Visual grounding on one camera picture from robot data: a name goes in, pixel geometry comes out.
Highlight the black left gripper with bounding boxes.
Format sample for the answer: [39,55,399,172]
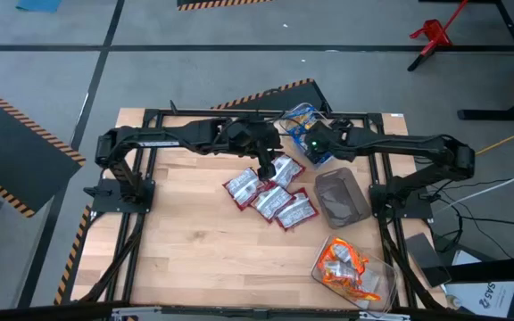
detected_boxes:
[255,145,283,182]

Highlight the blue Maruchan noodle packet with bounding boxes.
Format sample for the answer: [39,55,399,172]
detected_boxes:
[310,151,335,169]
[283,106,325,148]

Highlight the red Maruchan noodle packet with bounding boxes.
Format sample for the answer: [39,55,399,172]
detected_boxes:
[250,183,296,223]
[269,153,306,189]
[221,167,269,211]
[274,187,319,232]

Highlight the orange Maruchan noodle packet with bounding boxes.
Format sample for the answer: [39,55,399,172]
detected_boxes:
[321,262,382,303]
[318,237,370,280]

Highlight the blue snack bag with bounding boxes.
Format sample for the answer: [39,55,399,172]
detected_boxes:
[278,102,336,171]

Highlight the black hazard-striped ramp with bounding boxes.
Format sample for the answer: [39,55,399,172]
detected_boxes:
[211,78,333,113]

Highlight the smoky grey plastic bin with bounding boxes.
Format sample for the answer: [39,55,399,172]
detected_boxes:
[313,167,373,230]

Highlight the clear plastic bin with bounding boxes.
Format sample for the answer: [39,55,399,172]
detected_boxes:
[310,235,397,314]

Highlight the red metal stand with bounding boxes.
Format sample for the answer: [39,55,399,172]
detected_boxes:
[407,0,470,72]

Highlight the black tablet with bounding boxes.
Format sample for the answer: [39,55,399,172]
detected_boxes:
[403,231,453,289]

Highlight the black hazard-striped panel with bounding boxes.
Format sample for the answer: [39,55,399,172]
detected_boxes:
[176,0,272,12]

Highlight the yellow-black hazard tape strip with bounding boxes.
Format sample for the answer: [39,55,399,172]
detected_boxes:
[53,203,93,307]

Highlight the white printed box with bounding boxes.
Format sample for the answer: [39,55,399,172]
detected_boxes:
[444,249,514,320]

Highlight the large black hazard-striped mat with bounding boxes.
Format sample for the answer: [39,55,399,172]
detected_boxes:
[0,78,87,218]

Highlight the blue floor mat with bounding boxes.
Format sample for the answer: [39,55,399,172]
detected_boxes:
[14,0,63,13]

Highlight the black floor stand frame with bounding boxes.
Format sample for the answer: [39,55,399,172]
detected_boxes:
[419,0,514,122]

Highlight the white cable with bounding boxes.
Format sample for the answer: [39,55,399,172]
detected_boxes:
[433,162,514,214]

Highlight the yellow cable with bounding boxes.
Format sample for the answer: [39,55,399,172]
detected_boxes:
[475,122,514,156]

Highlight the black cable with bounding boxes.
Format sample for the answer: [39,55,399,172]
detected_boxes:
[435,177,514,260]

